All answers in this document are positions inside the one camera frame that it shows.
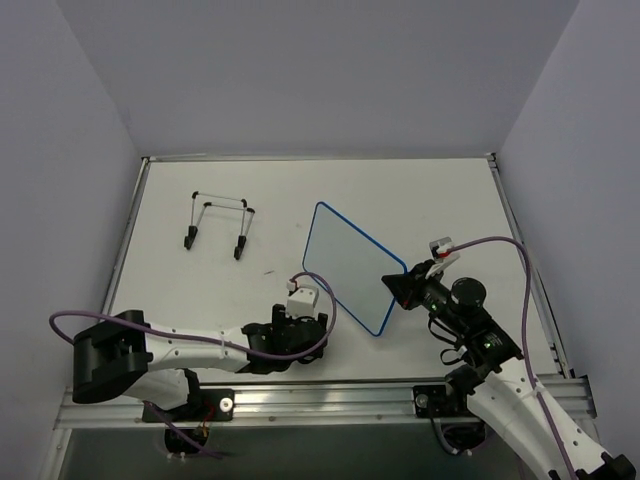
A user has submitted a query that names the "blue framed small whiteboard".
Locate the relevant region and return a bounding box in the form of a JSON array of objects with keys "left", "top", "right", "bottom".
[{"left": 302, "top": 202, "right": 408, "bottom": 337}]

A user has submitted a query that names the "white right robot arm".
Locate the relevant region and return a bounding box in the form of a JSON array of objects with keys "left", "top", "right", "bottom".
[{"left": 381, "top": 260, "right": 636, "bottom": 479}]

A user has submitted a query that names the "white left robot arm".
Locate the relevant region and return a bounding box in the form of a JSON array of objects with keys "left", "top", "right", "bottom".
[{"left": 72, "top": 304, "right": 336, "bottom": 419}]

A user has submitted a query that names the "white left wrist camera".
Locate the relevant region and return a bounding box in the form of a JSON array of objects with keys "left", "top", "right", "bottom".
[{"left": 285, "top": 280, "right": 319, "bottom": 319}]

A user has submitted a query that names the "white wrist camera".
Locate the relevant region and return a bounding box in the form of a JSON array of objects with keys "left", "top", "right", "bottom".
[
  {"left": 427, "top": 237, "right": 460, "bottom": 278},
  {"left": 285, "top": 280, "right": 319, "bottom": 319}
]

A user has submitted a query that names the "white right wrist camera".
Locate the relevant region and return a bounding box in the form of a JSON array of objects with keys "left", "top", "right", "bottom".
[{"left": 427, "top": 237, "right": 460, "bottom": 278}]

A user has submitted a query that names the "aluminium front rail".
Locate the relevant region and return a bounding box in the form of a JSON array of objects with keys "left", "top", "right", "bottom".
[{"left": 52, "top": 375, "right": 599, "bottom": 431}]

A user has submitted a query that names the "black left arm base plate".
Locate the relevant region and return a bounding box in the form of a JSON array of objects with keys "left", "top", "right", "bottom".
[{"left": 161, "top": 388, "right": 235, "bottom": 422}]

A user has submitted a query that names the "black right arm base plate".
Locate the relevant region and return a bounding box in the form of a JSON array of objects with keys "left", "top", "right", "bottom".
[{"left": 412, "top": 383, "right": 472, "bottom": 419}]

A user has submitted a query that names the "wire whiteboard stand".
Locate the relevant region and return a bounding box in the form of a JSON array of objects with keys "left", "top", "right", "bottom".
[{"left": 183, "top": 190, "right": 256, "bottom": 261}]

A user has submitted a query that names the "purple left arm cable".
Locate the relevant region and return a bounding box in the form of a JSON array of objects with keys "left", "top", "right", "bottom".
[{"left": 48, "top": 271, "right": 337, "bottom": 460}]

